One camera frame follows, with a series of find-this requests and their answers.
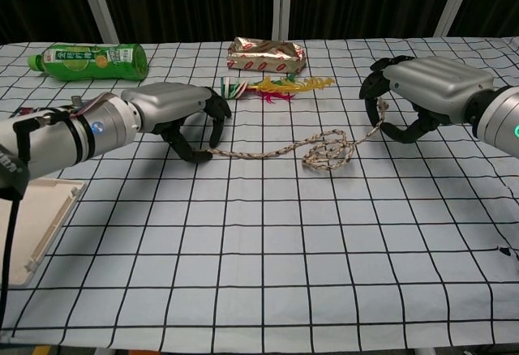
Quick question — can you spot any gold foil wrapped package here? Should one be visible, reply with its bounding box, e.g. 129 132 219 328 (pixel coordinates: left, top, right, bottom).
226 37 307 75

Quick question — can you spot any white plastic tray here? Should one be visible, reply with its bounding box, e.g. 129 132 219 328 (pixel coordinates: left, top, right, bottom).
0 176 88 289

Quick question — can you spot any green plastic drink bottle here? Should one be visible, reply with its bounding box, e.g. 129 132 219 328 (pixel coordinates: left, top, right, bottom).
27 42 149 83

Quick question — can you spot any white black checked tablecloth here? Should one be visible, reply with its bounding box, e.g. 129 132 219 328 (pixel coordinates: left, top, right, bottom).
0 36 519 342

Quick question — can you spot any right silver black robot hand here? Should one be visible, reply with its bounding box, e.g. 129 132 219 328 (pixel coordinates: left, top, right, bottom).
358 55 495 145

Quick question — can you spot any braided beige rope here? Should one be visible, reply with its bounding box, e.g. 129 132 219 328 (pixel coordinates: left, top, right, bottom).
193 97 391 172

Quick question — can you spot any white partition post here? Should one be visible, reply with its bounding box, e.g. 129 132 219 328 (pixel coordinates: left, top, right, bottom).
272 0 294 41
435 0 483 38
75 0 119 44

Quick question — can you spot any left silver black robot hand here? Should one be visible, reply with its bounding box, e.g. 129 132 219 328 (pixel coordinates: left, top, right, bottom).
120 82 233 165

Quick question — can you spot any dark corrugated partition panel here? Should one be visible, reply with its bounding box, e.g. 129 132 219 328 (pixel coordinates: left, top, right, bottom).
290 0 463 41
460 0 519 38
0 0 101 45
97 0 277 43

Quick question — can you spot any colourful feather toy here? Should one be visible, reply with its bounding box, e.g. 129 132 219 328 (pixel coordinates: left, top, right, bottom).
220 74 337 104

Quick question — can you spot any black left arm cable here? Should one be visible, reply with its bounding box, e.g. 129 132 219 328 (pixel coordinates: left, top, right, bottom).
0 116 56 327

